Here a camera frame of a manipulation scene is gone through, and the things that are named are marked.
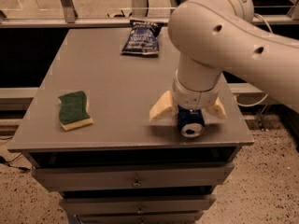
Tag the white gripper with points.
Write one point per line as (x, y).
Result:
(193, 97)

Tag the blue pepsi can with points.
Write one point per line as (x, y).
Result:
(191, 123)

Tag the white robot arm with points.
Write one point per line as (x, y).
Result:
(213, 36)

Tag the blue chip bag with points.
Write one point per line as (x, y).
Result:
(142, 39)

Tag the middle grey drawer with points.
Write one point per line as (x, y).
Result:
(137, 205)

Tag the grey drawer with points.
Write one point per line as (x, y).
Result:
(133, 177)
(159, 218)
(137, 205)

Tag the grey drawer cabinet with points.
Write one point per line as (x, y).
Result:
(120, 91)

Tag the green yellow sponge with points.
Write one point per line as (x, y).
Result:
(73, 111)

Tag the bottom grey drawer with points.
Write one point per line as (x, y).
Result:
(159, 218)

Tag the top grey drawer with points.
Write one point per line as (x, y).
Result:
(133, 177)

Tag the metal rail frame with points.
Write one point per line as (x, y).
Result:
(99, 13)

